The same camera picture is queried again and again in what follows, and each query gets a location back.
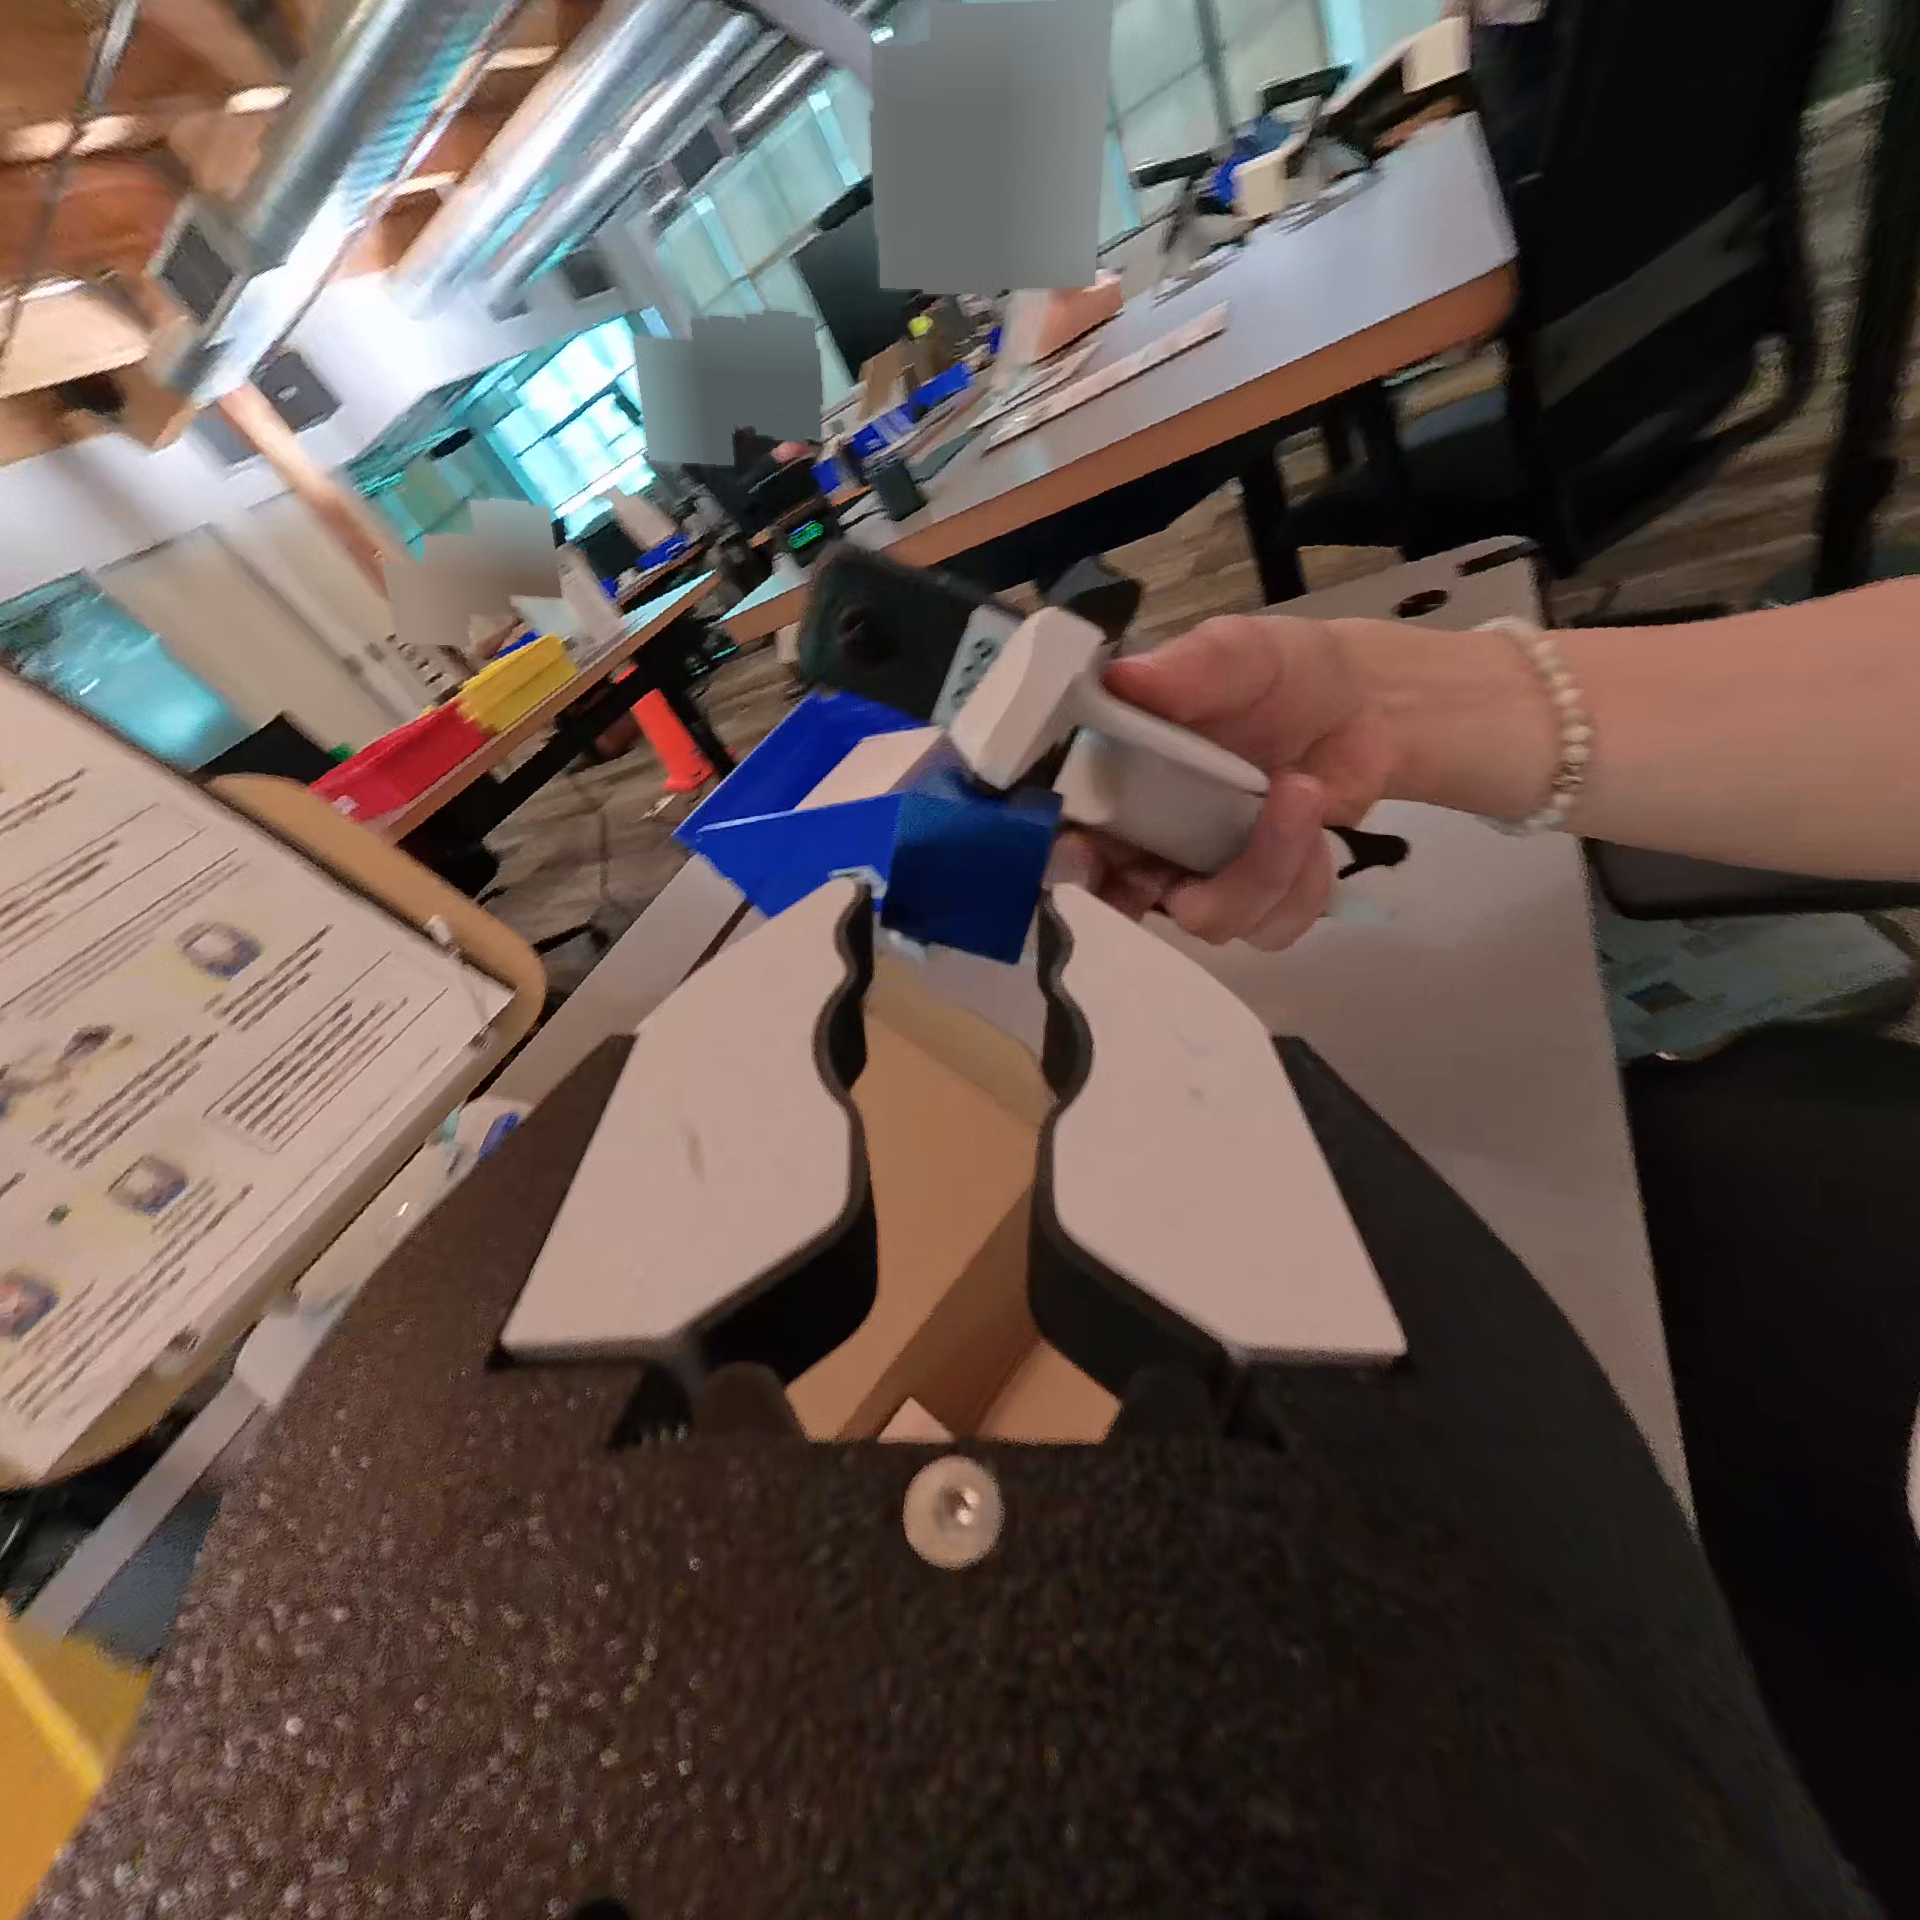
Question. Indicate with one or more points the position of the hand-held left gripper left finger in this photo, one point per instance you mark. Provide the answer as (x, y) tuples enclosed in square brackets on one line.
[(705, 1170)]

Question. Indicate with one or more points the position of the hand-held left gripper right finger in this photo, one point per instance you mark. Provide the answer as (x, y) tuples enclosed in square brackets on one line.
[(1200, 1170)]

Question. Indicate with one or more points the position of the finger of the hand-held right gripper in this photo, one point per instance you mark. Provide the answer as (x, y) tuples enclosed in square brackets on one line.
[(1026, 691), (1162, 787)]

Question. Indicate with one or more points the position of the blue cube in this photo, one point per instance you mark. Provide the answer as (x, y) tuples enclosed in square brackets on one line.
[(967, 870)]

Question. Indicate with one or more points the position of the blue plastic bin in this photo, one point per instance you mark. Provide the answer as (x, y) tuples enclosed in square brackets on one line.
[(780, 816)]

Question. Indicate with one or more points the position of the white cardboard mailer box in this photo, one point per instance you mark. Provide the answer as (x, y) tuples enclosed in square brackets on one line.
[(930, 1201)]

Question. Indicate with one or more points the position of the yellow plastic bin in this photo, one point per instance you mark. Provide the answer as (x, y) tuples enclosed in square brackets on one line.
[(45, 1726), (516, 682)]

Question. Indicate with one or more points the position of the person's right forearm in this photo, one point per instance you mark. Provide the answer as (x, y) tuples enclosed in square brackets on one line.
[(1756, 721)]

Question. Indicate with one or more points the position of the person's right hand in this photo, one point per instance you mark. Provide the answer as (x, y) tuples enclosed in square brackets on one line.
[(1321, 705)]

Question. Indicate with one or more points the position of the black timer green display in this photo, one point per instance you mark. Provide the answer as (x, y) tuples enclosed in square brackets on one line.
[(811, 536)]

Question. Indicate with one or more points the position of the small black device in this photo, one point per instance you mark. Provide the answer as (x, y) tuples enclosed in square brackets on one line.
[(901, 486)]

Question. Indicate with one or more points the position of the instruction sheet on stand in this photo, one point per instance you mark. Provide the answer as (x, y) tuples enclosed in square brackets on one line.
[(516, 996)]

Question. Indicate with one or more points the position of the orange traffic cone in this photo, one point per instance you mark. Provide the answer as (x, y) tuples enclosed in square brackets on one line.
[(671, 741)]

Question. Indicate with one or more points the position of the grey work table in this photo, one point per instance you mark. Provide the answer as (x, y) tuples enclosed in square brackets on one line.
[(1276, 346)]

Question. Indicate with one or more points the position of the printed instruction sheet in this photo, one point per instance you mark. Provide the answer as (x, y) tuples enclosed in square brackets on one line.
[(226, 1081)]

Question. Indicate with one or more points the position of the red plastic bin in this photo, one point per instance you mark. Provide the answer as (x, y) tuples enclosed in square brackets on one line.
[(396, 765)]

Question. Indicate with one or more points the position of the printed paper sheet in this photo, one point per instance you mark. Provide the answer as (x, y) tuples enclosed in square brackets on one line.
[(1756, 982)]

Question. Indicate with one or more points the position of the black pants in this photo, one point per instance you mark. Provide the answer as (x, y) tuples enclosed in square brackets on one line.
[(1785, 1426)]

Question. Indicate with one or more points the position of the silver ventilation duct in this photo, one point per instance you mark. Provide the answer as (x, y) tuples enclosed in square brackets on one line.
[(345, 120)]

